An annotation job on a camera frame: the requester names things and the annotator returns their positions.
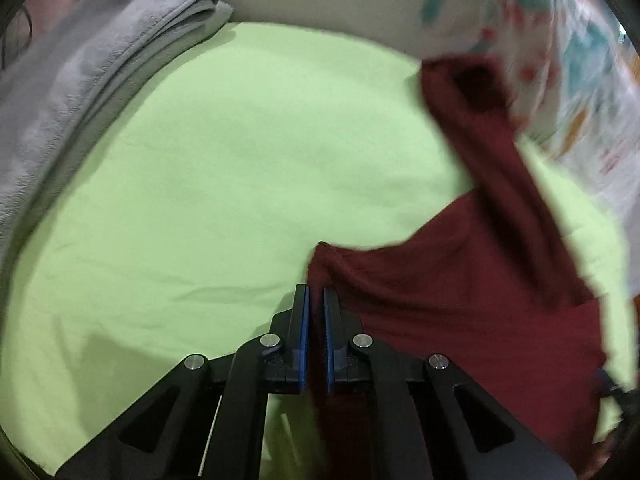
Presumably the light green bed sheet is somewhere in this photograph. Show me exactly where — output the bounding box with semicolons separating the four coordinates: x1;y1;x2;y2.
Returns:
0;21;636;480

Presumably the grey folded towel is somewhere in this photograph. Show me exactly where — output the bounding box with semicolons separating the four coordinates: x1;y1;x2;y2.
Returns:
0;0;234;261

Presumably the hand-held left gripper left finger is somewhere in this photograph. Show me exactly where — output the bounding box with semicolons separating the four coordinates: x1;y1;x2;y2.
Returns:
55;284;313;480

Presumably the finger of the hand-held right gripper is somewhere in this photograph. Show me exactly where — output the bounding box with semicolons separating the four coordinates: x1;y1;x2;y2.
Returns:
595;367;626;402

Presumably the white floral blanket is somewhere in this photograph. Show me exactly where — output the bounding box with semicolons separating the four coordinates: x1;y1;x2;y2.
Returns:
407;0;640;296

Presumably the maroon knit sweater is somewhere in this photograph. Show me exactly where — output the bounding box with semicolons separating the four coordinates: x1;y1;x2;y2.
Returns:
304;56;626;480

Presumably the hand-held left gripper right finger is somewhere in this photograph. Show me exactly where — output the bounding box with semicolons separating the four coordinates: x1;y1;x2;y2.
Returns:
322;287;576;480

